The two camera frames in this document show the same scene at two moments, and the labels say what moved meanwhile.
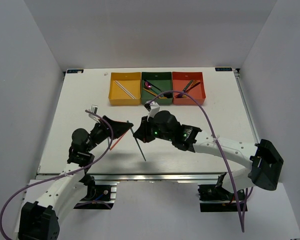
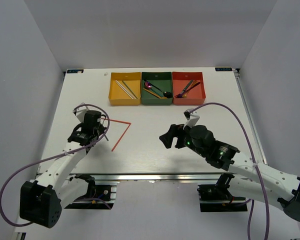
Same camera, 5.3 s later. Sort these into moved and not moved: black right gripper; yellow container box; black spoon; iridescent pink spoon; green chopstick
Moved: black right gripper; green chopstick
Not moved: yellow container box; black spoon; iridescent pink spoon
